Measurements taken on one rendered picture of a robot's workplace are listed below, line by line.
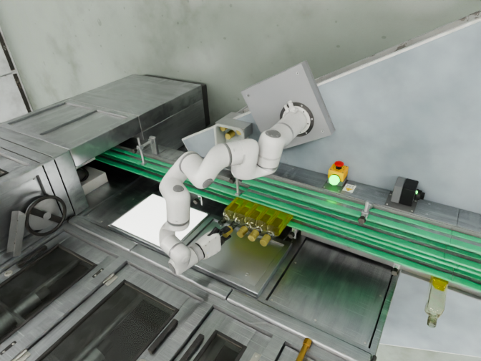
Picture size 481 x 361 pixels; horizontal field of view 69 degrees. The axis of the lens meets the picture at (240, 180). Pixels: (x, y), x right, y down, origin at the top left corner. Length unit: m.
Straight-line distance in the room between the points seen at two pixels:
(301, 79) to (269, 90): 0.16
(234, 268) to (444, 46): 1.16
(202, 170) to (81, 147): 1.03
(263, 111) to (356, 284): 0.85
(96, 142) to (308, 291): 1.36
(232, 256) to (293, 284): 0.30
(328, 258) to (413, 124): 0.69
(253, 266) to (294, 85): 0.80
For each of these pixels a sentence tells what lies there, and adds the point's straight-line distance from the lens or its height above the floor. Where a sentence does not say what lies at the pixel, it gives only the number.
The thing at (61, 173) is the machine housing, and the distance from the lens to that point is 2.02.
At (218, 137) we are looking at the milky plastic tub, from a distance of 1.80.
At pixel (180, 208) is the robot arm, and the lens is 1.22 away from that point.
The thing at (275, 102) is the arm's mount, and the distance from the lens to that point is 1.57.
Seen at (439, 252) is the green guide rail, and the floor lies 0.94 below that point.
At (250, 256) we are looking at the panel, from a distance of 1.64.
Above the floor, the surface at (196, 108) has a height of 0.19.
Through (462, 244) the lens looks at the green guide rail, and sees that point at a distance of 1.49.
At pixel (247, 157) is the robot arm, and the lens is 1.23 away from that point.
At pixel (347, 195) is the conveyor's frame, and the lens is 1.56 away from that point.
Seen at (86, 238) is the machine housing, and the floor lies 1.43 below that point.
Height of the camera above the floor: 2.13
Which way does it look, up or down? 45 degrees down
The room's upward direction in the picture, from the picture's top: 133 degrees counter-clockwise
